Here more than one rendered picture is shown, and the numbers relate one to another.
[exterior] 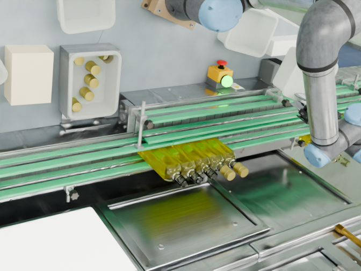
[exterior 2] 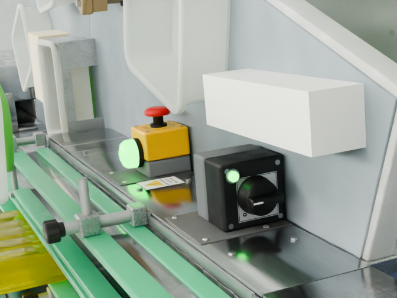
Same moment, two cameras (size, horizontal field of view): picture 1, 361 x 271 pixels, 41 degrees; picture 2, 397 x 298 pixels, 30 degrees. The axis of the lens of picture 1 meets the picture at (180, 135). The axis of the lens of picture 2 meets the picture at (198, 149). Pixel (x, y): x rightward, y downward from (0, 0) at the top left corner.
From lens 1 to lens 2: 244 cm
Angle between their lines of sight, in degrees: 97
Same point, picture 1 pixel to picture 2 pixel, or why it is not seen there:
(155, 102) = (64, 142)
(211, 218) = not seen: outside the picture
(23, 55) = (31, 36)
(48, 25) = (67, 7)
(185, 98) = (82, 154)
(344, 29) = not seen: outside the picture
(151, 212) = not seen: outside the picture
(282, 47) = (223, 101)
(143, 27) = (109, 16)
